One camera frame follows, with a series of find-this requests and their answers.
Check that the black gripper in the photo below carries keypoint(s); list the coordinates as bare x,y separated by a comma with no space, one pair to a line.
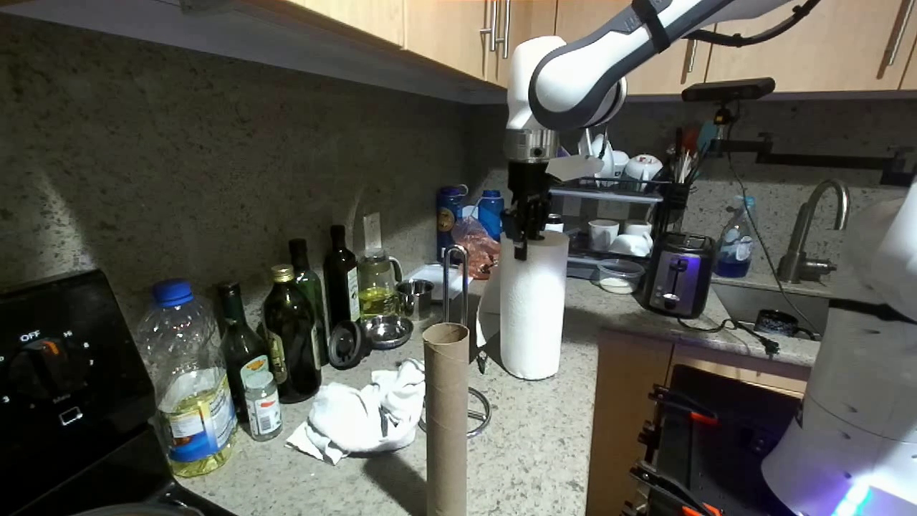
527,189

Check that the white paper towel roll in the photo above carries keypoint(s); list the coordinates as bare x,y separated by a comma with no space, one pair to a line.
533,305

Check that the brown cardboard tube core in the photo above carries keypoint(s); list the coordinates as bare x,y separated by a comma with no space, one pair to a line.
447,420

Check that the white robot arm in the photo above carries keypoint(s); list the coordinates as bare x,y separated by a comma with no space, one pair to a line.
848,401

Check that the small white jar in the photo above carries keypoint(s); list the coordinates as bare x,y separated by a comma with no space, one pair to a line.
556,228

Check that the red plastic bag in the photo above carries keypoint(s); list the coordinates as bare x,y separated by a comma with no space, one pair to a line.
476,249

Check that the white mug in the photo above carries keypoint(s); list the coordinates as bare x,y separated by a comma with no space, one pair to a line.
603,237
636,245

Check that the blue canister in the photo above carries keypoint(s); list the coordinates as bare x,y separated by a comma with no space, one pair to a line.
450,219

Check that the small white saucer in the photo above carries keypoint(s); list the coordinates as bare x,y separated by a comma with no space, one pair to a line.
618,284

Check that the white bowl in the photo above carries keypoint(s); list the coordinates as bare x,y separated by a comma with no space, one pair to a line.
606,152

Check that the white plastic tray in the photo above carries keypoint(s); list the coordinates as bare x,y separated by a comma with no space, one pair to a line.
428,275

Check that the steel cup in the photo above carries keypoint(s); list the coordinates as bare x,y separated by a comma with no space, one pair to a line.
420,298

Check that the white teacup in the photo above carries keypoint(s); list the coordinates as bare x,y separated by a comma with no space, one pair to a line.
646,168

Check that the black toaster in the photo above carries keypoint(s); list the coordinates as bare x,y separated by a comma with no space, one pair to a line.
678,275

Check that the glass oil cruet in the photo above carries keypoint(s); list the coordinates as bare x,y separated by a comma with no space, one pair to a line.
377,281

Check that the black utensil holder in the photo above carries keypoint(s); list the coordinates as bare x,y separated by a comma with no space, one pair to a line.
689,176

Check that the small steel bowl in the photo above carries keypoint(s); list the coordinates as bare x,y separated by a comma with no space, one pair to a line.
387,331

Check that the dark wine bottle white label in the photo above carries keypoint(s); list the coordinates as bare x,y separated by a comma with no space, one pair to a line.
341,281

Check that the blue dish soap bottle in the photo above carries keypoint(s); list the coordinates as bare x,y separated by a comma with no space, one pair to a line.
734,252

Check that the wooden lower cabinet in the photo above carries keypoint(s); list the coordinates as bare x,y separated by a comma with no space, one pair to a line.
626,420

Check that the green glass bottle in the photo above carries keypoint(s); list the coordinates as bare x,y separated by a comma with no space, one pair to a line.
307,281

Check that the orange black clamp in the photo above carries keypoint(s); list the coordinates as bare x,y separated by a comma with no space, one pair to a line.
669,490
682,410

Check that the white crumpled cloth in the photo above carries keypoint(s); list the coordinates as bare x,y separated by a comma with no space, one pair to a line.
367,420

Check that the olive oil bottle gold cap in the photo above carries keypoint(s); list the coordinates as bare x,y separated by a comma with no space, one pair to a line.
294,334

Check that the steel sink faucet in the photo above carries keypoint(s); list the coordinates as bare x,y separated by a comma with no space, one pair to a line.
807,238

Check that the black robot cart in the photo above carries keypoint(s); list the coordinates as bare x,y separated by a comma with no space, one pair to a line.
746,439

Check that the dark glass bottle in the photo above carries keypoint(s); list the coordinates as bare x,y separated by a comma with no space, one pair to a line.
239,345

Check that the wooden upper cabinets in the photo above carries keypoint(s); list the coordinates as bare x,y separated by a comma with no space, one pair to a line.
288,29

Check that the small spice jar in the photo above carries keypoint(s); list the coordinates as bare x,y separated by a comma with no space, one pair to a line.
261,404

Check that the plastic oil bottle blue cap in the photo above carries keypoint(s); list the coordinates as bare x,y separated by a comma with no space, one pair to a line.
191,381

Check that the black stove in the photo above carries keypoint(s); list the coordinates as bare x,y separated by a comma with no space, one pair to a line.
67,401

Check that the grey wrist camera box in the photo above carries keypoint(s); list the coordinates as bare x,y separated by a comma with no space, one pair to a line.
575,171

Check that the black bar camera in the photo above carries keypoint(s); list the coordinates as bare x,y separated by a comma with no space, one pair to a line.
729,90

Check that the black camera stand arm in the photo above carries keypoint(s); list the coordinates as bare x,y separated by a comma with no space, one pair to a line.
821,159

